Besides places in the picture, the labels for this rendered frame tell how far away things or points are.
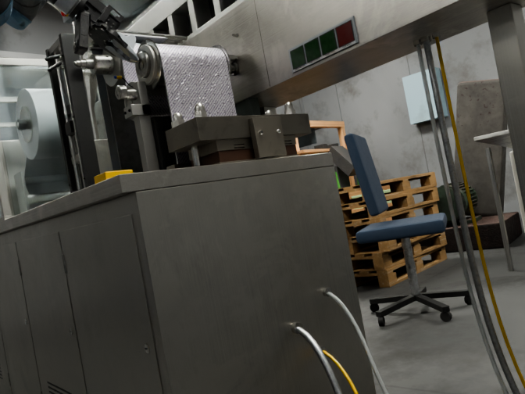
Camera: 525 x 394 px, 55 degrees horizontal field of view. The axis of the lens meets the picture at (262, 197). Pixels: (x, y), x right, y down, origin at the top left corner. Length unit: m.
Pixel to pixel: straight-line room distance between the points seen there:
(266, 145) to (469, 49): 5.86
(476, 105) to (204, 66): 4.56
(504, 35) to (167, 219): 0.88
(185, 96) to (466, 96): 4.66
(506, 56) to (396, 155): 6.15
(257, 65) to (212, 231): 0.67
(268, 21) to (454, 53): 5.65
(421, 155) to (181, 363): 6.37
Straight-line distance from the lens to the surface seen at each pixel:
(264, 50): 1.64
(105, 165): 2.18
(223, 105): 1.60
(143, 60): 1.56
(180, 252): 1.14
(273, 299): 1.29
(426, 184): 4.83
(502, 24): 1.37
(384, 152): 7.54
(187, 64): 1.57
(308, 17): 1.51
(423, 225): 2.87
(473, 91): 5.91
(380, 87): 7.59
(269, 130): 1.39
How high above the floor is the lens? 0.78
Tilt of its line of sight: 1 degrees up
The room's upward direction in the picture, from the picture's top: 10 degrees counter-clockwise
